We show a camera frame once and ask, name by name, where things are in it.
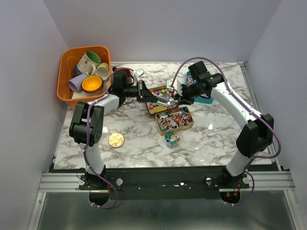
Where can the black mug red inside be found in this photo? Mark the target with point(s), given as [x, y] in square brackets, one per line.
[130, 75]

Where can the clear glass jar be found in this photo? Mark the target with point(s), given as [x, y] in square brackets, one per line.
[172, 139]

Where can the dark tin of star candies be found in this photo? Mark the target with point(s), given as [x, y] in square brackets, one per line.
[159, 91]

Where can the white mug green inside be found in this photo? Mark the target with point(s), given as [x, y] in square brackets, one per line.
[88, 63]

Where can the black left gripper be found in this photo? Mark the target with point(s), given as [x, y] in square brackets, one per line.
[142, 90]

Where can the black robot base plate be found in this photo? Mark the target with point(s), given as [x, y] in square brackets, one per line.
[162, 184]

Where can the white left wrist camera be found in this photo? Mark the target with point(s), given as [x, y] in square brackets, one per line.
[138, 74]

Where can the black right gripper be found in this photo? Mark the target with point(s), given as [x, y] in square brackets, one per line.
[185, 101]

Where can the blue mug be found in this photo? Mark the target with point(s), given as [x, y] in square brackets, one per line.
[76, 71]

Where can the lavender cup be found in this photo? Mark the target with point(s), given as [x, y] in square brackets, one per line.
[75, 84]

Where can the black mug yellow inside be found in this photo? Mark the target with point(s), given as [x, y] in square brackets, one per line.
[92, 84]

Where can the gold round jar lid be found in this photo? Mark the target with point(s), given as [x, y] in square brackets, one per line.
[116, 140]

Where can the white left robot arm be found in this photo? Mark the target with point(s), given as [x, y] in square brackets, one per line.
[86, 126]

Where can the aluminium frame rail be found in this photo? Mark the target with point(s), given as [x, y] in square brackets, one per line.
[264, 181]

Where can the orange plastic bin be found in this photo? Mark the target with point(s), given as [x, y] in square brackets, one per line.
[69, 59]

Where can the silver metal scoop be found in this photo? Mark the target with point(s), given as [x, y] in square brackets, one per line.
[166, 101]

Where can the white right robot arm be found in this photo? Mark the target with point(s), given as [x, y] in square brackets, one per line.
[256, 129]

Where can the cream white mug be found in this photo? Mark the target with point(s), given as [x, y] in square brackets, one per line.
[102, 71]

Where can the teal tin swirl lollipops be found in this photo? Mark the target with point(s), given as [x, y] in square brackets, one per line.
[203, 98]

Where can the gold tin of lollipops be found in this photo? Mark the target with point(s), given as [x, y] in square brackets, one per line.
[177, 119]

